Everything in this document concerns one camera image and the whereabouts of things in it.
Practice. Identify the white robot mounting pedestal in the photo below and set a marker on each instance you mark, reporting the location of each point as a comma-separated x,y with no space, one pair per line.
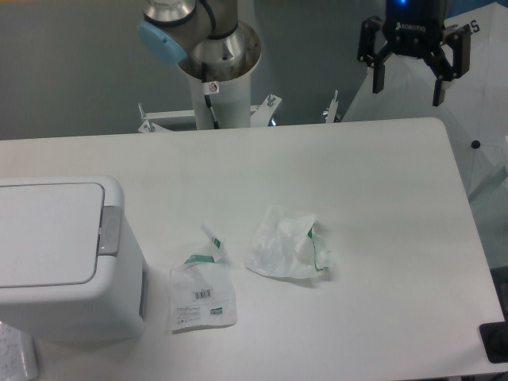
216,105

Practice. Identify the crumpled clear plastic bag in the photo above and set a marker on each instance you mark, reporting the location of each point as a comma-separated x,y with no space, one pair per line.
286,245

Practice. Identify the black device at table edge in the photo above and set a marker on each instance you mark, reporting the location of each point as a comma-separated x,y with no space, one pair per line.
494,338

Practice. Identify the white umbrella with lettering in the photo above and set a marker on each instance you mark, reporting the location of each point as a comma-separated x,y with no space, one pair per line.
474,110

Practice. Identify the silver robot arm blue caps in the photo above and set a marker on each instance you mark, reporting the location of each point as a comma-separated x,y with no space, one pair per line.
173,30

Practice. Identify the white textured object bottom left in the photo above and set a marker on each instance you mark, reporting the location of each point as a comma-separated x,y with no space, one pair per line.
18,357

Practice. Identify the white push-top trash can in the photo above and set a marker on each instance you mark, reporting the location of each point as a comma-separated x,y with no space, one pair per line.
71,267

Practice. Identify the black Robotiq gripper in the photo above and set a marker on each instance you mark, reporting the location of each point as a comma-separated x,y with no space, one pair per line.
416,29

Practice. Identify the flat plastic bag with barcode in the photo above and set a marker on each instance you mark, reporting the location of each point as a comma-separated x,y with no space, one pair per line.
201,291

